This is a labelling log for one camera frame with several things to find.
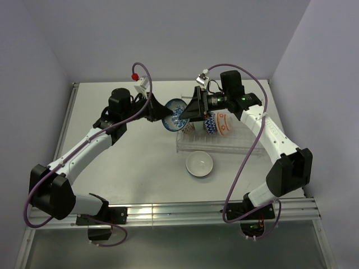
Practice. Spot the blue zigzag bowl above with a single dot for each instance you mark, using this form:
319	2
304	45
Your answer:
210	124

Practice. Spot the white wire dish rack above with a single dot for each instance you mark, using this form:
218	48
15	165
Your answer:
238	141

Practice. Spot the brown patterned bowl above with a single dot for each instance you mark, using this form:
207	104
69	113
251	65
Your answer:
188	129

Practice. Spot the plain white bowl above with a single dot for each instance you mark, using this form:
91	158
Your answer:
199	164

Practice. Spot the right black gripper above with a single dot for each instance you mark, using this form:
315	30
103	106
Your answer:
196	111

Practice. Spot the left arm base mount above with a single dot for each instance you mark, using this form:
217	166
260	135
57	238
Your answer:
102	225

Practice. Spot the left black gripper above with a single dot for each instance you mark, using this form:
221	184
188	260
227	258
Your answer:
156	111

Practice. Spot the aluminium table rail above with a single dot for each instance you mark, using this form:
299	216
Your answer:
203	213

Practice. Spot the orange floral bowl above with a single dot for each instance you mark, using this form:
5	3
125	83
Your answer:
223	123

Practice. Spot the blue floral bowl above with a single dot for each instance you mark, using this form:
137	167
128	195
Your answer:
173	123

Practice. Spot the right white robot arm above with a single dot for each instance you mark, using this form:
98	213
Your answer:
292	165

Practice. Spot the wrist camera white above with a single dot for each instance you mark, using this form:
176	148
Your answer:
203	78
141	86

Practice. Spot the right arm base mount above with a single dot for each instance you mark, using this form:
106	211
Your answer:
256	225

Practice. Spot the teal dashed bowl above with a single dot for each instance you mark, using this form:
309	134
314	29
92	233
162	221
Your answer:
199	127

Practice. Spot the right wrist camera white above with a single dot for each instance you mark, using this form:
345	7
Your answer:
203	78

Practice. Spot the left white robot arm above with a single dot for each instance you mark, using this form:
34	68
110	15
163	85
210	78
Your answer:
50	187

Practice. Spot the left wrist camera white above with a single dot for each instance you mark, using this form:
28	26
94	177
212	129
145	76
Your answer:
141	86

